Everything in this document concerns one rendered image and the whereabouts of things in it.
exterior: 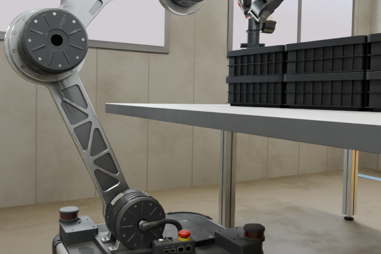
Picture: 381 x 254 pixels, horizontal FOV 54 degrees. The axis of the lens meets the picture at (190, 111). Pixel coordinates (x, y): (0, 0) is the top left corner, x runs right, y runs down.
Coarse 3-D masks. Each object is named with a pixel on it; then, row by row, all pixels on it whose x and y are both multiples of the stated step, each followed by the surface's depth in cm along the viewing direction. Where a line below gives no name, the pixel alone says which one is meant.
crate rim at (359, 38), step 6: (348, 36) 116; (354, 36) 114; (360, 36) 113; (366, 36) 113; (306, 42) 128; (312, 42) 126; (318, 42) 124; (324, 42) 122; (330, 42) 121; (336, 42) 119; (342, 42) 117; (348, 42) 116; (354, 42) 114; (360, 42) 113; (366, 42) 113; (288, 48) 133; (294, 48) 131; (300, 48) 129; (306, 48) 128
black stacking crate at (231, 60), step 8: (232, 56) 157; (240, 56) 152; (248, 56) 150; (256, 56) 146; (264, 56) 143; (272, 56) 140; (280, 56) 138; (232, 64) 157; (240, 64) 152; (248, 64) 149; (256, 64) 146; (264, 64) 143; (272, 64) 140; (280, 64) 138; (232, 72) 157; (240, 72) 153; (248, 72) 150; (256, 72) 146; (264, 72) 143; (272, 72) 140; (280, 72) 138
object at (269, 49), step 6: (252, 48) 146; (258, 48) 144; (264, 48) 142; (270, 48) 140; (276, 48) 138; (282, 48) 136; (228, 54) 157; (234, 54) 154; (240, 54) 151; (246, 54) 149
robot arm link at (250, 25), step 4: (252, 16) 157; (248, 20) 156; (252, 20) 155; (256, 20) 155; (248, 24) 156; (252, 24) 155; (256, 24) 155; (260, 24) 159; (248, 28) 156; (252, 28) 155; (256, 28) 156; (260, 28) 159
